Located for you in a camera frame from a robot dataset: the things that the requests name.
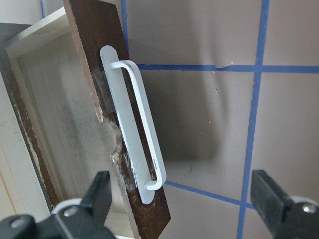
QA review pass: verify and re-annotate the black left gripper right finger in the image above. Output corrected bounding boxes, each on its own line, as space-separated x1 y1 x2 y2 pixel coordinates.
250 170 319 239

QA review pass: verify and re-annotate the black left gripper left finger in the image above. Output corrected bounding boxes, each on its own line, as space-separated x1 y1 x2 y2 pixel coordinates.
0 171 115 239

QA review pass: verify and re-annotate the cream cabinet box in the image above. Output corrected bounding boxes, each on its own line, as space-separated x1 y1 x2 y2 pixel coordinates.
0 23 53 222

